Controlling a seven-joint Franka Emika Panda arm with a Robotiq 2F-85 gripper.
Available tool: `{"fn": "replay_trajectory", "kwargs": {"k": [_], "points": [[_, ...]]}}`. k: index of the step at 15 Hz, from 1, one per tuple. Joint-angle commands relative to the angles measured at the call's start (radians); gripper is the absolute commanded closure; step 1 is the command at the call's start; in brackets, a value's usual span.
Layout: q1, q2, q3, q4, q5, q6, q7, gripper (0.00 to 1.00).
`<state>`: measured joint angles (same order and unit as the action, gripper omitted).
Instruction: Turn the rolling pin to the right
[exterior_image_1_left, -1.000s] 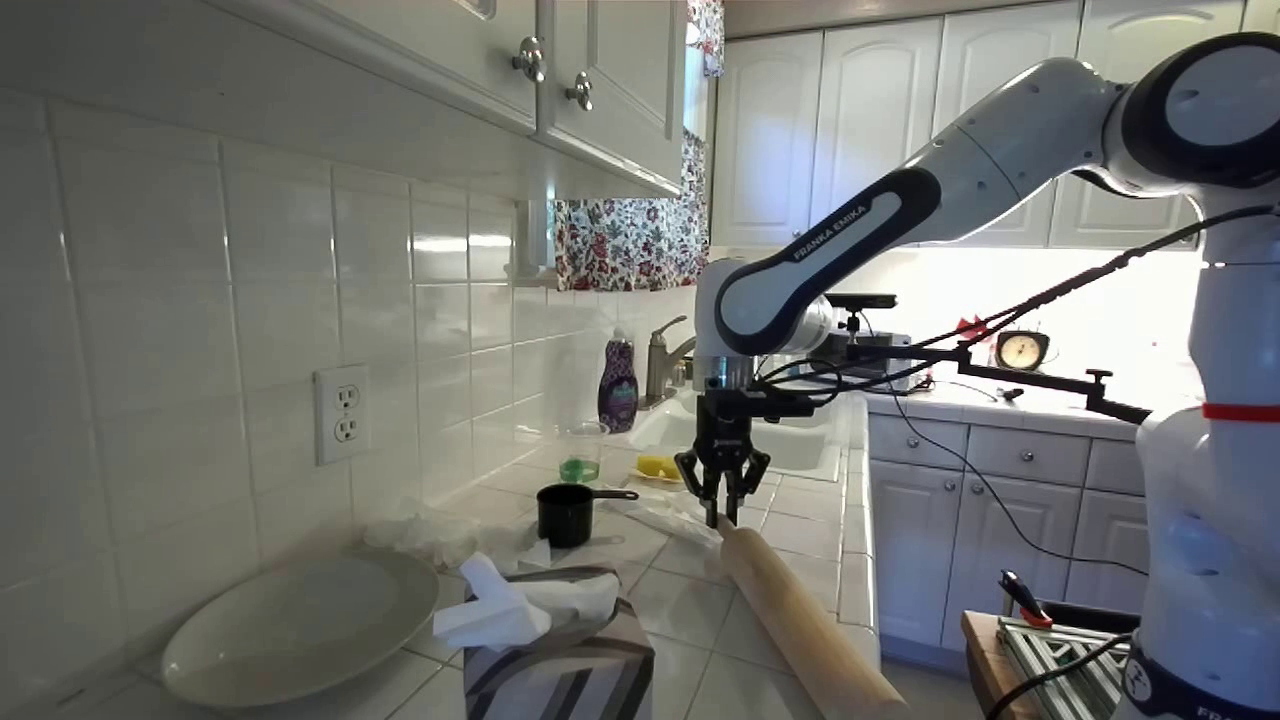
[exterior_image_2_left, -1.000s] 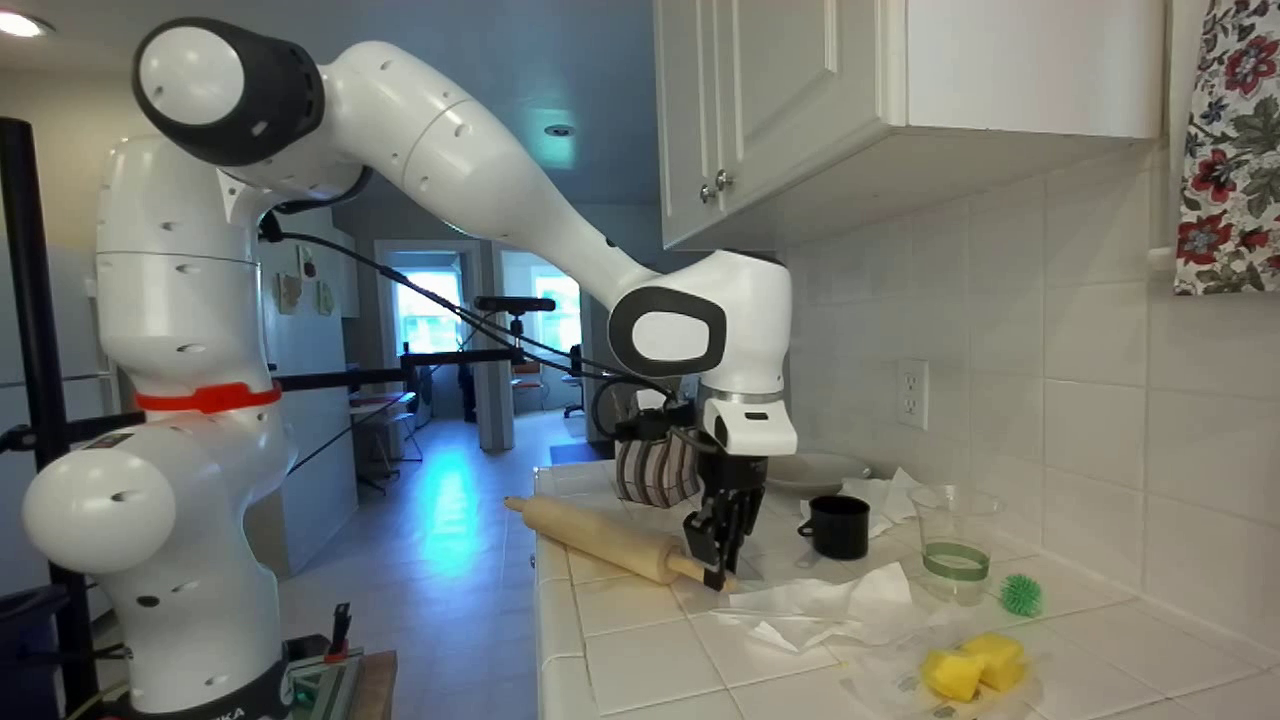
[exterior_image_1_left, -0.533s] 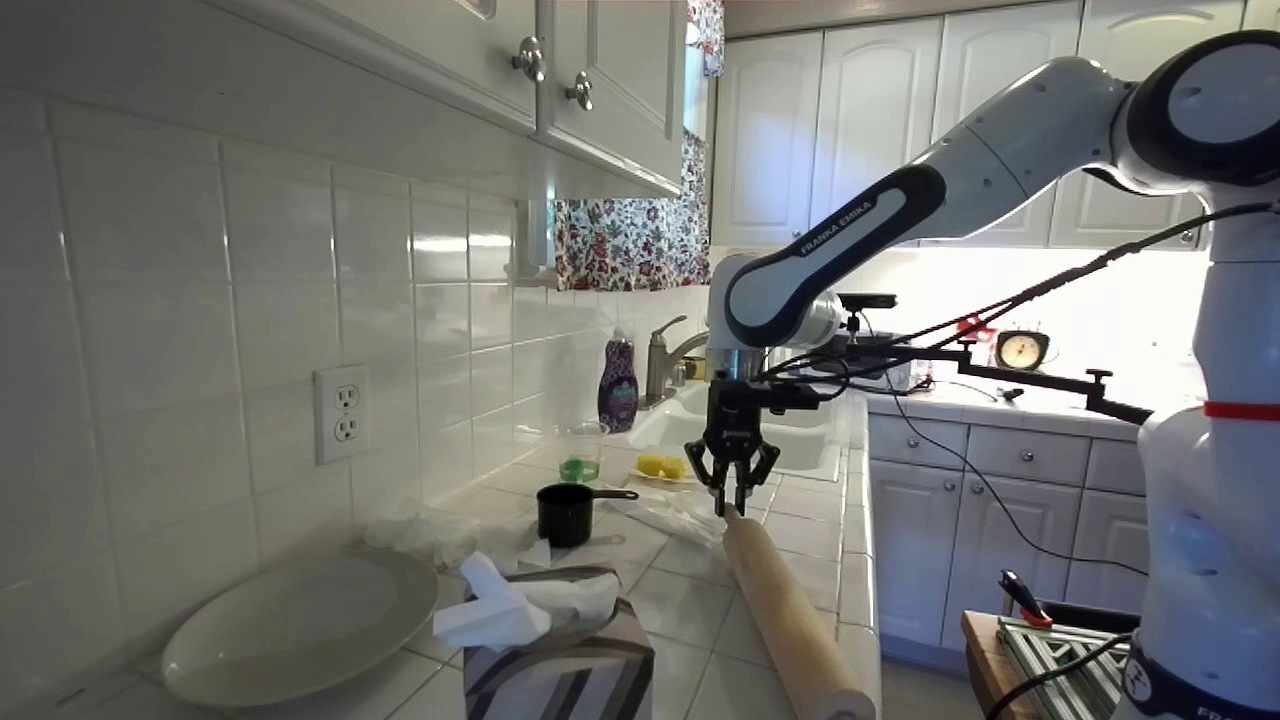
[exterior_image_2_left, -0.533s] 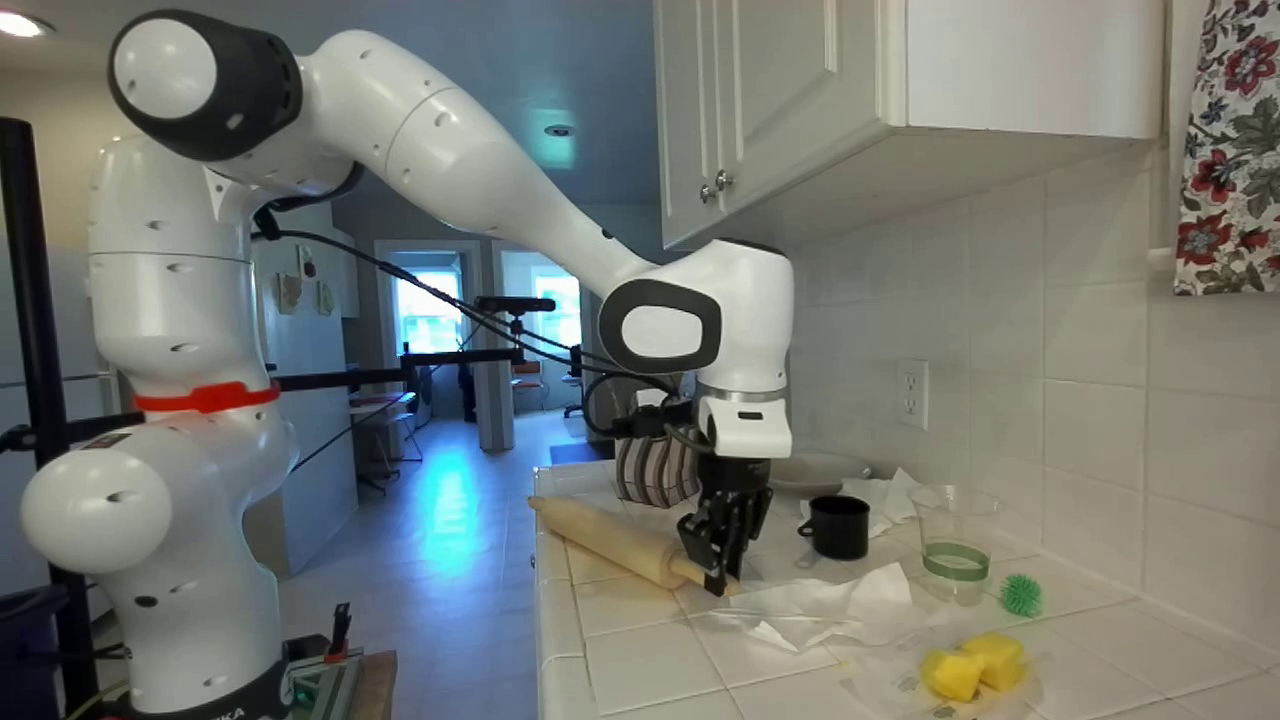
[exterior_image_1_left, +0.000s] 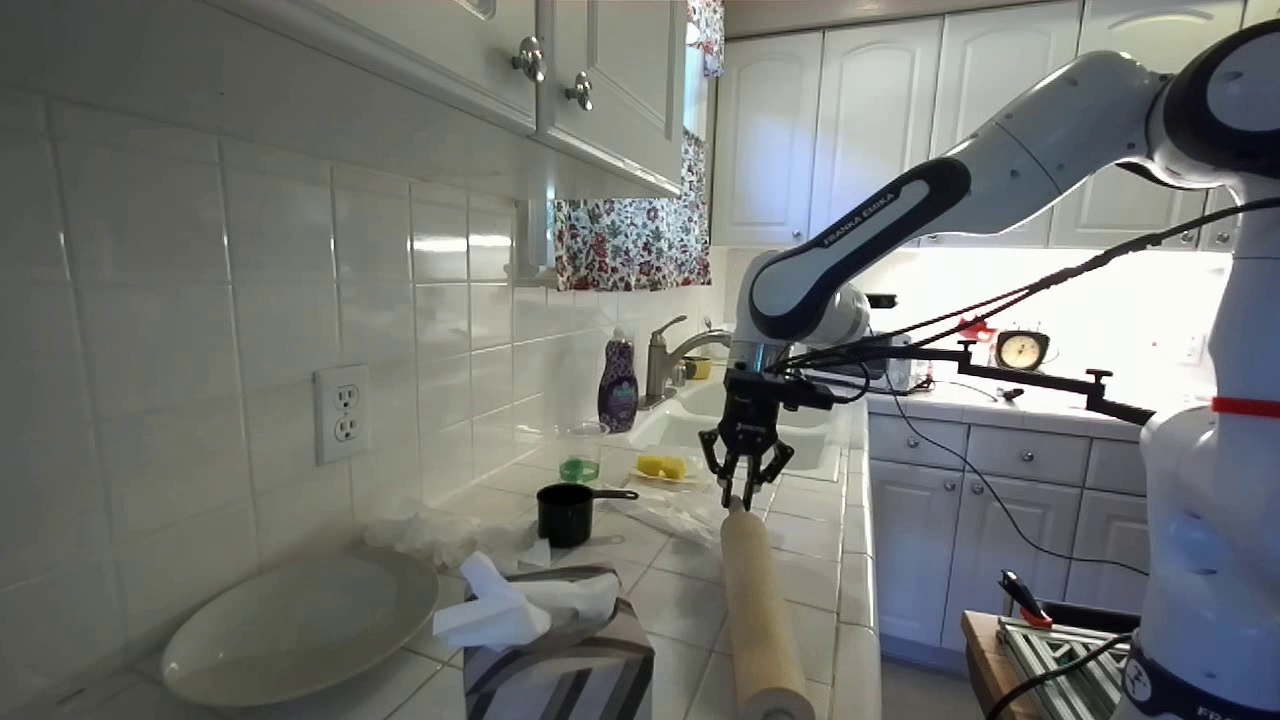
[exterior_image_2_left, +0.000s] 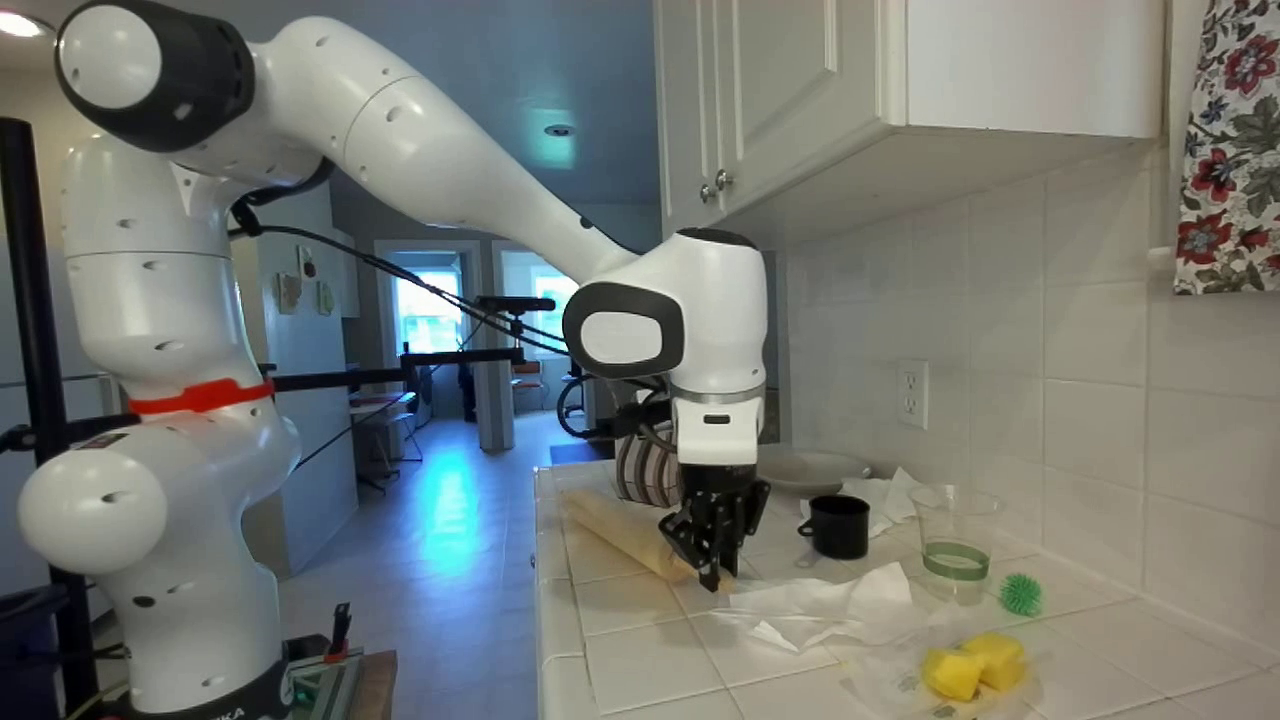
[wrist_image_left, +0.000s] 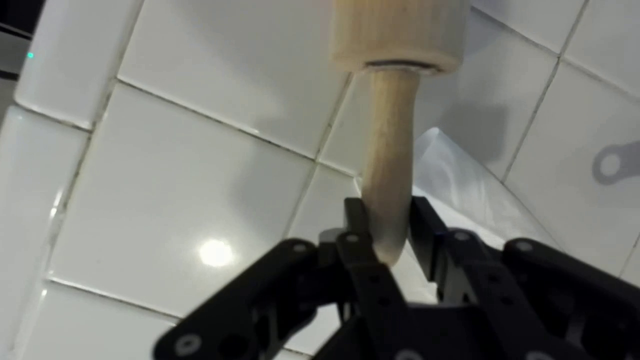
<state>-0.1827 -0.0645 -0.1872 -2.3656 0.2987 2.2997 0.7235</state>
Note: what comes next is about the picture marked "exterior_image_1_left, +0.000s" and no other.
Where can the red and black clamp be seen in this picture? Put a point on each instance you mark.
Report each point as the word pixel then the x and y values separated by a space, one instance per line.
pixel 1025 602

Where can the white tall wall cabinets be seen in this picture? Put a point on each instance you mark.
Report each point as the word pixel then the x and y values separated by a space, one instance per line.
pixel 866 121

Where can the white upper cabinet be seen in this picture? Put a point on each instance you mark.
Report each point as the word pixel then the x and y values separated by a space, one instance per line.
pixel 613 65

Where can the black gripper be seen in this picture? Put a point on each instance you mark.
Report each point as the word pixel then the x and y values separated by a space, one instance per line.
pixel 757 406

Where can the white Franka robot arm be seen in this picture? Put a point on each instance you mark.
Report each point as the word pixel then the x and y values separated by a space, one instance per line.
pixel 1203 534

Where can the white wall outlet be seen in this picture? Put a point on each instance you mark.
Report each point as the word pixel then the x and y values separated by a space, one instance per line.
pixel 343 419

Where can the glass jar with green band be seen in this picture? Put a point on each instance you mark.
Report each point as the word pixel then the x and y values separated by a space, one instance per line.
pixel 578 470

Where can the white sink basin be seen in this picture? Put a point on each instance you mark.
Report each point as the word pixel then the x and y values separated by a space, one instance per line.
pixel 681 424

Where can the wooden rolling pin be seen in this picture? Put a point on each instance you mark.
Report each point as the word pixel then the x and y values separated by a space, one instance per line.
pixel 763 612

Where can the purple dish soap bottle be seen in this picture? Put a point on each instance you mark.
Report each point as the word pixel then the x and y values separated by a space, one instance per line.
pixel 616 392

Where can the floral curtain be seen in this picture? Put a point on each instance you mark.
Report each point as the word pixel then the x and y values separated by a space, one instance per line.
pixel 626 247

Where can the black mug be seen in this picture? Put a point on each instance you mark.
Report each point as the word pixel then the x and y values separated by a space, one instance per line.
pixel 565 518

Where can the yellow sponge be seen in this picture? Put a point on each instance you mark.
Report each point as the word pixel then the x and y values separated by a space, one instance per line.
pixel 679 470

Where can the crumpled clear plastic wrap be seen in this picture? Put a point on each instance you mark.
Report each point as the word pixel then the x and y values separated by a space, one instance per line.
pixel 441 541

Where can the white tissue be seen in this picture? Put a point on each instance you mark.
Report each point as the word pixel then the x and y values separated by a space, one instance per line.
pixel 494 612

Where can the black camera mounting bar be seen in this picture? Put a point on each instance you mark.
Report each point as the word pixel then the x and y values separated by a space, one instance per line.
pixel 1012 373

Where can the metal faucet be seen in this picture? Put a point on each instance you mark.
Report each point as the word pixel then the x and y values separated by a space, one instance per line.
pixel 667 360

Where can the yellow lemon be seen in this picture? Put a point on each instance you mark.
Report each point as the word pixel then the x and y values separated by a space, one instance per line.
pixel 649 470

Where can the white plate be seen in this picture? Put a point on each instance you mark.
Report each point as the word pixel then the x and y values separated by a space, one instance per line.
pixel 292 624

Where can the metal cabinet knob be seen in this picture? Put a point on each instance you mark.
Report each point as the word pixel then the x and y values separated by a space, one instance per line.
pixel 578 88
pixel 528 58

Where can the small table clock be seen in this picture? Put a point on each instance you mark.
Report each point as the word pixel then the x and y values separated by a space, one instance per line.
pixel 1022 348

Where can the white lower cabinets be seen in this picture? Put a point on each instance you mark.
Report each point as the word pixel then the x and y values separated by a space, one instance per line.
pixel 934 534

